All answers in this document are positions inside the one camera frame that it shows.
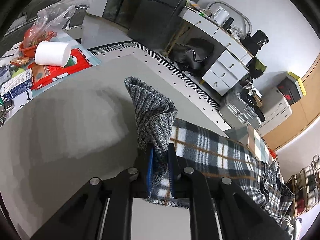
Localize dark grey refrigerator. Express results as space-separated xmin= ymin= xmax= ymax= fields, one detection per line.
xmin=128 ymin=0 xmax=185 ymax=50

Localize white tall cabinet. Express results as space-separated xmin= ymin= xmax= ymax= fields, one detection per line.
xmin=257 ymin=87 xmax=292 ymax=137

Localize black bag under desk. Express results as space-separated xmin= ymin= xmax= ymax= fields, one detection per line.
xmin=168 ymin=38 xmax=215 ymax=76

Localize oval mirror on desk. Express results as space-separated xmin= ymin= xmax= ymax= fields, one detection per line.
xmin=206 ymin=0 xmax=253 ymax=35

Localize checked bed sheet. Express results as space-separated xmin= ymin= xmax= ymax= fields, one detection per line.
xmin=225 ymin=126 xmax=274 ymax=164

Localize red plastic bowl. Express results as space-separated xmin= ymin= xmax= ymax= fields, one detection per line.
xmin=18 ymin=31 xmax=57 ymax=59

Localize silver aluminium suitcase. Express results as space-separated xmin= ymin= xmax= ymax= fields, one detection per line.
xmin=219 ymin=87 xmax=262 ymax=128

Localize black shoe box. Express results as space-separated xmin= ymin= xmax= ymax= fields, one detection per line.
xmin=277 ymin=77 xmax=301 ymax=105

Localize yellow shoe box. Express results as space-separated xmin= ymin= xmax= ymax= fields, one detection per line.
xmin=287 ymin=72 xmax=306 ymax=97

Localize red printed package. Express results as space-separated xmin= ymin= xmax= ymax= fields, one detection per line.
xmin=28 ymin=48 xmax=93 ymax=90

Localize white electric kettle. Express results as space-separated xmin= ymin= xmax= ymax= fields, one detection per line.
xmin=212 ymin=6 xmax=229 ymax=25

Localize clear plastic bag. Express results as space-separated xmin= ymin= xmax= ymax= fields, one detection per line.
xmin=23 ymin=3 xmax=75 ymax=47

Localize plaid fleece knit cardigan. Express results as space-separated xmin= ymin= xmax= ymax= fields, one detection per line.
xmin=124 ymin=76 xmax=295 ymax=224

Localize white toilet paper roll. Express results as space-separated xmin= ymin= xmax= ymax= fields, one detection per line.
xmin=35 ymin=41 xmax=71 ymax=67

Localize white drawer desk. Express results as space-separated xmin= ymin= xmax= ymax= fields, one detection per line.
xmin=179 ymin=7 xmax=253 ymax=96

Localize black bucket hat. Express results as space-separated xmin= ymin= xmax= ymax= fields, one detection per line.
xmin=241 ymin=30 xmax=269 ymax=56

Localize shoe rack with shoes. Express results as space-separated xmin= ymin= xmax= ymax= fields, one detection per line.
xmin=285 ymin=155 xmax=319 ymax=217

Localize wooden door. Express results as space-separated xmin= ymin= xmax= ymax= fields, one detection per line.
xmin=263 ymin=57 xmax=320 ymax=151

